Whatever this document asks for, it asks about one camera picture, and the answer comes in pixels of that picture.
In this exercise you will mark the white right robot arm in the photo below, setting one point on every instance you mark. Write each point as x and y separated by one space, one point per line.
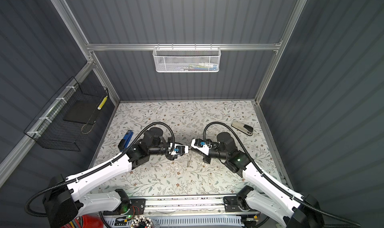
264 194

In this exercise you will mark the yellow marker pen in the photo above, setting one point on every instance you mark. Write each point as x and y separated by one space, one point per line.
102 103

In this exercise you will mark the white perforated cable tray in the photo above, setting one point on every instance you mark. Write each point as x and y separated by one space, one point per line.
209 221

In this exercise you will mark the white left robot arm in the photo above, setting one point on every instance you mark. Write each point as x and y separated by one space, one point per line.
68 198

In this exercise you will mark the white wire mesh basket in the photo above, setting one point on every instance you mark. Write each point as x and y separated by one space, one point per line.
187 61

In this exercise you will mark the blue stapler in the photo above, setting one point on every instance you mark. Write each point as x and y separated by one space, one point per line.
125 141

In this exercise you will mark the black pad in basket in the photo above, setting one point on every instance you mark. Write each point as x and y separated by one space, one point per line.
83 112

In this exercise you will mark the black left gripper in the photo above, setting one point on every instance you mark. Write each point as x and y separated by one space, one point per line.
171 157

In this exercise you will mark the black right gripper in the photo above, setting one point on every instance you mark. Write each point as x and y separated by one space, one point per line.
206 158

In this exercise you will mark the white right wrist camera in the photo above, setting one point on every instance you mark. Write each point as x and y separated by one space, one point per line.
200 146

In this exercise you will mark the red round object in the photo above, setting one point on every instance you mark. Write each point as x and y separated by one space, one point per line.
92 222

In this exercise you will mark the black wire basket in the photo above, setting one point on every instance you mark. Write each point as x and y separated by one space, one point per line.
67 122

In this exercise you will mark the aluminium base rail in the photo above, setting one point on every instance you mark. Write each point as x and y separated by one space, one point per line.
190 205

